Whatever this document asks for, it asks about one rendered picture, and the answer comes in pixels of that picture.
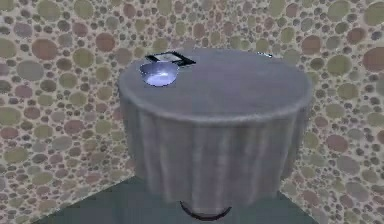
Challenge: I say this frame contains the round grey cloth-covered table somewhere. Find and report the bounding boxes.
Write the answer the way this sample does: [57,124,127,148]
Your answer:
[117,47,314,222]

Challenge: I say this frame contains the blue glass bowl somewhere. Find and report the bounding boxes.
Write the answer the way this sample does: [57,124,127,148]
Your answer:
[138,60,180,88]

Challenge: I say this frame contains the black flat tablet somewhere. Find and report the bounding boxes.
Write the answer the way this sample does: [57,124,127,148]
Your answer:
[145,51,197,67]

